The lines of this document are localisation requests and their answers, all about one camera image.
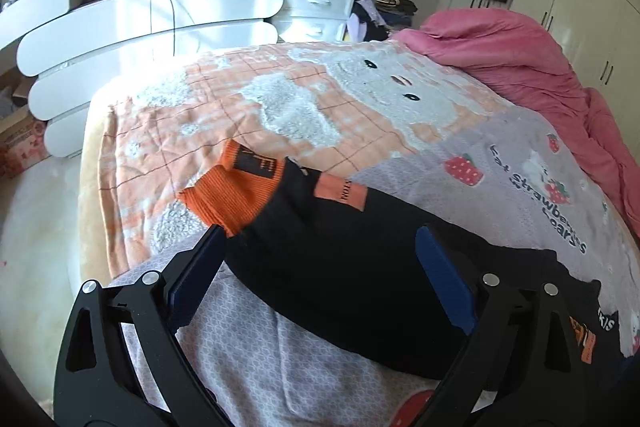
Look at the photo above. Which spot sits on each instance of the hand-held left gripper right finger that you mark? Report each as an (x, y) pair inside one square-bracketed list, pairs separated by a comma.
[(445, 277)]

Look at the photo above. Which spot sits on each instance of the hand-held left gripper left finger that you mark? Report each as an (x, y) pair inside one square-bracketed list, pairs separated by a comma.
[(187, 292)]

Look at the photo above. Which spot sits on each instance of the black sweater with orange cuffs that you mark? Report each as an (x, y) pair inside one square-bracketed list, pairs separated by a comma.
[(350, 257)]

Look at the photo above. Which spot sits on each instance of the pile of clothes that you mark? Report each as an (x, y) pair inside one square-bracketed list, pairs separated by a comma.
[(380, 14)]

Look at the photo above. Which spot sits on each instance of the lilac strawberry printed bed sheet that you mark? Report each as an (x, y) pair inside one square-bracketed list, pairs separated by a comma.
[(500, 187)]

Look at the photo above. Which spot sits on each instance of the beige fleece blanket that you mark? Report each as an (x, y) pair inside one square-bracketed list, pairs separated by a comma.
[(92, 187)]

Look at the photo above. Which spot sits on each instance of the orange checked bear plush blanket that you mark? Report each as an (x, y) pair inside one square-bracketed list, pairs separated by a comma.
[(300, 107)]

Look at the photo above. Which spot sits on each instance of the cardboard box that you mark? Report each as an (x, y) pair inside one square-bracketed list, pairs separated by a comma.
[(17, 142)]

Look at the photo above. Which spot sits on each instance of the pink duvet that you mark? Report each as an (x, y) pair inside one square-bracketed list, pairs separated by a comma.
[(525, 57)]

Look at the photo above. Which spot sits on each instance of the white curved vanity desk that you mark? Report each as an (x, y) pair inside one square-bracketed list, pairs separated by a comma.
[(125, 32)]

